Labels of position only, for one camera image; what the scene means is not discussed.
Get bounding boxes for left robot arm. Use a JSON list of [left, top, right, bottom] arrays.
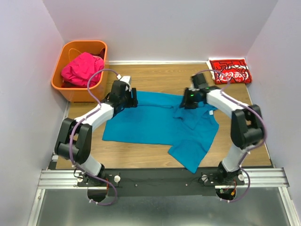
[[54, 76, 138, 186]]

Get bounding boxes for pink t shirt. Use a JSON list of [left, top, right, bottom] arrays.
[[61, 52, 104, 88]]

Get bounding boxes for blue t shirt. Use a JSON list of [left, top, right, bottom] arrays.
[[103, 91, 219, 173]]

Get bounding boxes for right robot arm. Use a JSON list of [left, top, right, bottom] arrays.
[[180, 71, 267, 185]]

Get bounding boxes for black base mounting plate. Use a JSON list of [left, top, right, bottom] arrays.
[[73, 167, 245, 201]]

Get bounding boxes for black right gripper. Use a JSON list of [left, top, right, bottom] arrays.
[[178, 87, 199, 110]]

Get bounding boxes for aluminium extrusion rail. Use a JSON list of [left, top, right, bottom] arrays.
[[27, 168, 289, 226]]

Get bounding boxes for orange plastic laundry basket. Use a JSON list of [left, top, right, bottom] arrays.
[[51, 40, 109, 102]]

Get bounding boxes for folded red coca-cola shirt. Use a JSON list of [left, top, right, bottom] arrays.
[[206, 58, 253, 85]]

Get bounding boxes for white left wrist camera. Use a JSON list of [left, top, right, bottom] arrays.
[[117, 74, 132, 91]]

